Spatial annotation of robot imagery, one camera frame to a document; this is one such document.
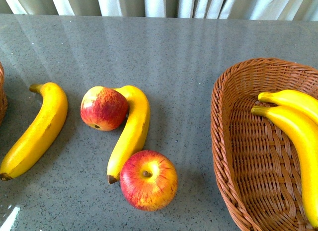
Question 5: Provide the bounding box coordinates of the right brown wicker basket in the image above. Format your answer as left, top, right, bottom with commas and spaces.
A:
211, 58, 318, 231

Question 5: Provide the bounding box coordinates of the left brown wicker basket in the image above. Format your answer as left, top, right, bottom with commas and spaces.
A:
0, 63, 7, 124

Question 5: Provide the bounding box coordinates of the banana in basket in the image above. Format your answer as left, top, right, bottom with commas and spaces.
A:
251, 106, 318, 230
258, 89, 318, 125

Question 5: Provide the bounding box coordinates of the brown wicker basket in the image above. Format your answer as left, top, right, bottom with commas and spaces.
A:
211, 58, 318, 231
0, 63, 7, 124

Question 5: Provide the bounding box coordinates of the lower banana in basket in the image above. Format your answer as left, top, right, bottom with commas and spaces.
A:
251, 106, 318, 230

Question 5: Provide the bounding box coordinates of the white pleated curtain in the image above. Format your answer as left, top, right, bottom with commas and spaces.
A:
0, 0, 318, 21

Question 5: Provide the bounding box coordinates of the red yellow apple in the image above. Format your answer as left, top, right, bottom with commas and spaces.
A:
80, 86, 129, 131
120, 150, 178, 211

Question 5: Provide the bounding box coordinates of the upper banana in basket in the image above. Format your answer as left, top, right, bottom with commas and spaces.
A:
258, 89, 318, 125

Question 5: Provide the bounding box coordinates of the yellow banana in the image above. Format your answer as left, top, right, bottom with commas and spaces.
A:
106, 85, 151, 184
0, 82, 68, 181

